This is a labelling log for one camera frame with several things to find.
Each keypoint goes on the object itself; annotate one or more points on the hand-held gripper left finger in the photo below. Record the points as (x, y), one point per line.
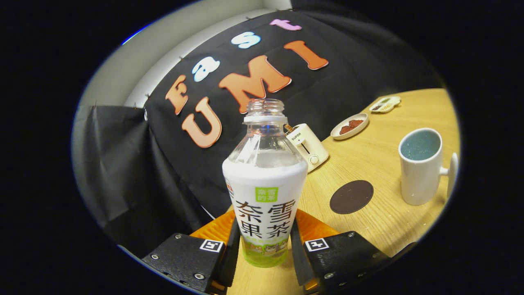
(231, 262)

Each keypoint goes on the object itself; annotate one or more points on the white green label juice bottle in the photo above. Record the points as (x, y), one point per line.
(265, 192)

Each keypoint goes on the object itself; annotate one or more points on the black backdrop cloth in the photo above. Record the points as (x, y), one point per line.
(172, 172)

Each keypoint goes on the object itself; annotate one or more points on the cream white toaster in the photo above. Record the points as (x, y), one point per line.
(311, 149)

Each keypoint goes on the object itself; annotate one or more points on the brown bread slice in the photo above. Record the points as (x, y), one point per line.
(289, 128)

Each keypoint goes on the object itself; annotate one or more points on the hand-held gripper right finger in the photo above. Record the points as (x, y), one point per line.
(297, 262)

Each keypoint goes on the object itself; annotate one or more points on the white cup with blue inside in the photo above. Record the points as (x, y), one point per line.
(419, 180)

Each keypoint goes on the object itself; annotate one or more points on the wooden table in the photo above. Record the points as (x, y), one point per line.
(368, 159)

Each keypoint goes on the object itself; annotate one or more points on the white divided condiment dish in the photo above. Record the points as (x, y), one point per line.
(385, 104)

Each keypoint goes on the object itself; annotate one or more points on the white oval plate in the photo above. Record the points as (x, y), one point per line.
(337, 134)

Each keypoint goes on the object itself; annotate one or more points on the dark brown round coaster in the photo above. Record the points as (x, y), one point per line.
(351, 197)

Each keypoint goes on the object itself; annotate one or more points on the brown meat piece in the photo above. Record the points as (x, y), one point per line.
(356, 122)
(346, 129)

